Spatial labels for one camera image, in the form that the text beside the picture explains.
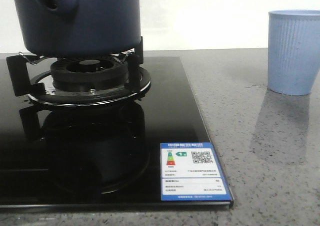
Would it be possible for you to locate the light blue ribbed plastic cup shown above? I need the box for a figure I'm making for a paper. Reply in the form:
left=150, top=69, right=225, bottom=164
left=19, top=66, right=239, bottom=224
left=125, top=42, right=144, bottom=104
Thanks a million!
left=268, top=9, right=320, bottom=96

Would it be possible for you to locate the black glass gas stove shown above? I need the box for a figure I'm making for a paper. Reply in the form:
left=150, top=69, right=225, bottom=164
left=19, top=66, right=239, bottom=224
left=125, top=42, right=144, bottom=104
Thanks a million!
left=0, top=57, right=234, bottom=212

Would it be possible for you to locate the dark blue cooking pot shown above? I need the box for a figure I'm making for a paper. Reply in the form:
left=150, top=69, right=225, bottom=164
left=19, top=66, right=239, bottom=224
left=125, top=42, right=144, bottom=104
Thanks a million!
left=14, top=0, right=141, bottom=57

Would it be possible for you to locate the right burner with pot support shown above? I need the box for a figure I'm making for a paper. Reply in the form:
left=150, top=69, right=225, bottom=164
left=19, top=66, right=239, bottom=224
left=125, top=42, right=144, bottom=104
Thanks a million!
left=6, top=40, right=151, bottom=107

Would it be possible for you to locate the blue energy efficiency label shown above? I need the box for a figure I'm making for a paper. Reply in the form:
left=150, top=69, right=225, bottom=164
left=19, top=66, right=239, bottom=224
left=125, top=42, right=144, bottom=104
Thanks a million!
left=160, top=142, right=233, bottom=202

